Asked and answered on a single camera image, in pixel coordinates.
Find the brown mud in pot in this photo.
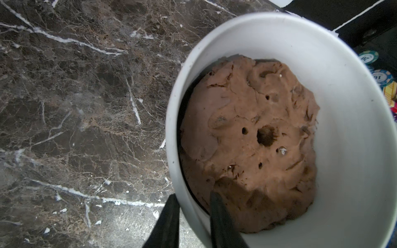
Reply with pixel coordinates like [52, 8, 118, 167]
[179, 56, 319, 233]

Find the white ribbed ceramic pot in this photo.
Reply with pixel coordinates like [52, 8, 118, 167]
[165, 12, 397, 248]

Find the black open poker chip case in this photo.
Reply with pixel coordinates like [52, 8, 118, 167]
[333, 1, 397, 119]

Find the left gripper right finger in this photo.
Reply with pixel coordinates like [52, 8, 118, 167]
[210, 191, 248, 248]

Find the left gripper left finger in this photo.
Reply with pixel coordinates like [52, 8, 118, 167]
[143, 194, 180, 248]

